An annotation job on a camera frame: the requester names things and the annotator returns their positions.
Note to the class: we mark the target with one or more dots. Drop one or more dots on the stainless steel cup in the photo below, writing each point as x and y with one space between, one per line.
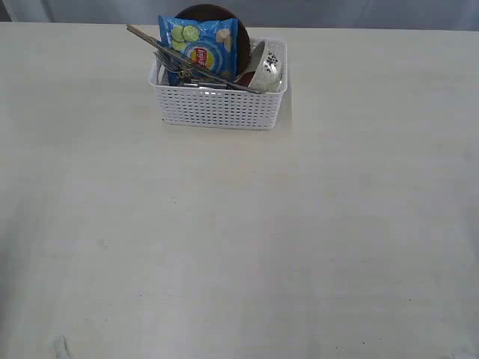
200 83

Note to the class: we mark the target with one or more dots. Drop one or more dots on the white plastic perforated basket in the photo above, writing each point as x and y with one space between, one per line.
220 108

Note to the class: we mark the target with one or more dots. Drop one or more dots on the silver table knife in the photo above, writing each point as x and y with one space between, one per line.
176 56

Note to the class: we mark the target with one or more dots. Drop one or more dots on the white patterned ceramic bowl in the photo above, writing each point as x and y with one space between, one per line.
267 62

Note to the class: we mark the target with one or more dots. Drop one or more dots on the silver metal fork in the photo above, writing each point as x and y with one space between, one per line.
231 85

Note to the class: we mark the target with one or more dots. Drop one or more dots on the blue Lays chips bag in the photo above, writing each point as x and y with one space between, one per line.
211 44

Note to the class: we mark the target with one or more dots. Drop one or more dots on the dark brown round plate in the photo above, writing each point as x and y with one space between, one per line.
206 12

